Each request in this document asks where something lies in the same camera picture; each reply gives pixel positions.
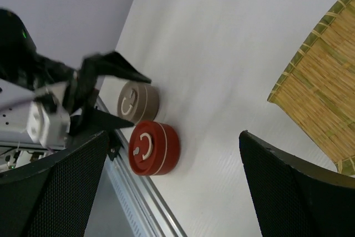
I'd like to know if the brown round lid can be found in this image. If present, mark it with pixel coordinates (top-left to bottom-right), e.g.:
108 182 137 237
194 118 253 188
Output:
117 81 149 124

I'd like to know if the red round lid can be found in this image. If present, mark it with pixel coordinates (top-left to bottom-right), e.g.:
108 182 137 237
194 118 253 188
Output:
129 120 167 175

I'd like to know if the bamboo tray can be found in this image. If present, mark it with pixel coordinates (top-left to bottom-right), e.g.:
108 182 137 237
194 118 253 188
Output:
267 0 354 176

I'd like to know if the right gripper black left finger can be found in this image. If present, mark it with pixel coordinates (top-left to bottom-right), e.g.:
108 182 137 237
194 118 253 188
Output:
1 132 109 236

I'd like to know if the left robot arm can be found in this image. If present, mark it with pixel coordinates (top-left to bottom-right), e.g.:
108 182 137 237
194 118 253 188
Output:
1 9 151 136

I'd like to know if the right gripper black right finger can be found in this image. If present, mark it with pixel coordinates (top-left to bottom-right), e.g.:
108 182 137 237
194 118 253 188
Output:
239 130 354 236

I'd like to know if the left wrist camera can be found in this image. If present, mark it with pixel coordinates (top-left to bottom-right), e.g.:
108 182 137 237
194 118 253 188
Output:
26 102 70 149

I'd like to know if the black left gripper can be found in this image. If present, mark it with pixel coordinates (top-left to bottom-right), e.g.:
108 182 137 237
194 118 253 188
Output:
34 51 151 137

